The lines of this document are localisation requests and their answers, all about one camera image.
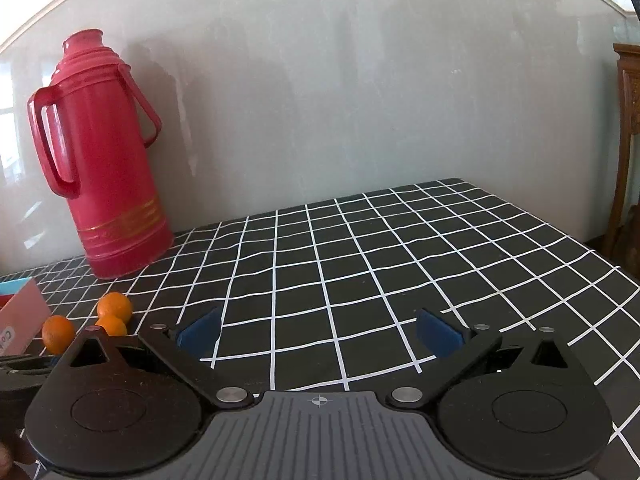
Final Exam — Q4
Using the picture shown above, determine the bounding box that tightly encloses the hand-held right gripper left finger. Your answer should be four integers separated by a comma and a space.
59, 307, 253, 409

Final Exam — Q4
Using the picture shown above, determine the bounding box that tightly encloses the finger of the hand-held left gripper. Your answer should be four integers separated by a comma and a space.
0, 354, 56, 376

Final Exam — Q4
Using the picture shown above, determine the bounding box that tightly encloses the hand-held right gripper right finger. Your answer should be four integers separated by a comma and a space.
385, 308, 587, 409

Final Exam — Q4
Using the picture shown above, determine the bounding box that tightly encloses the colourful cardboard box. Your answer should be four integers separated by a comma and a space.
0, 277, 54, 359

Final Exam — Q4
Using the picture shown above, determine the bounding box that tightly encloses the large orange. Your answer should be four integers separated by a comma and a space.
41, 315, 77, 355

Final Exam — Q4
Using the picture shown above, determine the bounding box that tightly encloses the small orange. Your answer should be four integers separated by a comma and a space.
95, 315, 129, 337

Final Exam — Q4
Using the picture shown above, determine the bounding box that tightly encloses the medium orange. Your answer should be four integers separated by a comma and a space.
96, 292, 134, 323

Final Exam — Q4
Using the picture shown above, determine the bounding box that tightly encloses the person's left hand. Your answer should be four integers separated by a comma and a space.
0, 437, 37, 469

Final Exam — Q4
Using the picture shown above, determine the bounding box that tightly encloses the black checked tablecloth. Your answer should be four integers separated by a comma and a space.
0, 177, 640, 480

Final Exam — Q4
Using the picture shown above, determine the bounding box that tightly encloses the red thermos flask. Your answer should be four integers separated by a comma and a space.
27, 30, 176, 281

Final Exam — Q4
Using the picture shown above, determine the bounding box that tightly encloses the carved wooden furniture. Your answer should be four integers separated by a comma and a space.
600, 42, 640, 282

